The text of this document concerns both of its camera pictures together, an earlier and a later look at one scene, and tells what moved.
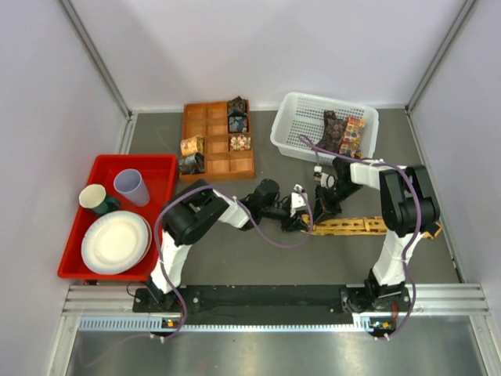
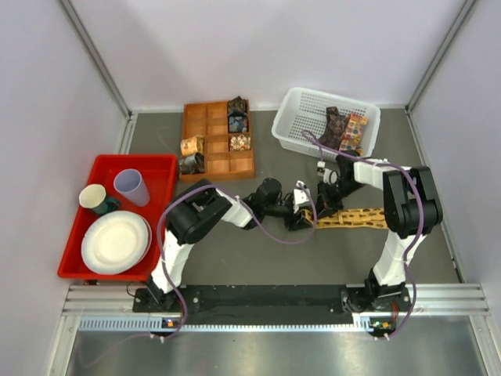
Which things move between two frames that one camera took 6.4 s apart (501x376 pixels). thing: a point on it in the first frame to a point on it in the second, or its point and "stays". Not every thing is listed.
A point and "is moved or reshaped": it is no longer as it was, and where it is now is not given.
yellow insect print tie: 355,225 is moved or reshaped
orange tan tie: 192,146 stays
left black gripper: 294,224 stays
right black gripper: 324,210 stays
